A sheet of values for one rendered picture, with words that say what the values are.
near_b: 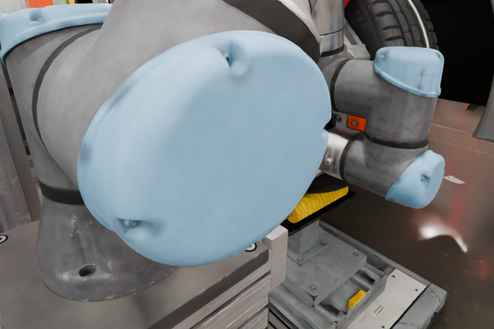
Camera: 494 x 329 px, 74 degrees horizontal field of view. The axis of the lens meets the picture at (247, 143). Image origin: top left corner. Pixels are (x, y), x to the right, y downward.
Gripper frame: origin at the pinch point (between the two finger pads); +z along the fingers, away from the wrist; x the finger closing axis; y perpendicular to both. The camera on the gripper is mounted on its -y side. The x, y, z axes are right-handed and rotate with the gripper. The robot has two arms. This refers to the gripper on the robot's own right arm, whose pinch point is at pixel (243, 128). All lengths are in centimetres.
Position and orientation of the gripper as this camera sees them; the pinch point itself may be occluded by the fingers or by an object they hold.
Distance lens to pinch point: 65.0
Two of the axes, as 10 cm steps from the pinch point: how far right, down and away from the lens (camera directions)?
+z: -6.7, -2.8, 6.9
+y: 0.0, -9.3, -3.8
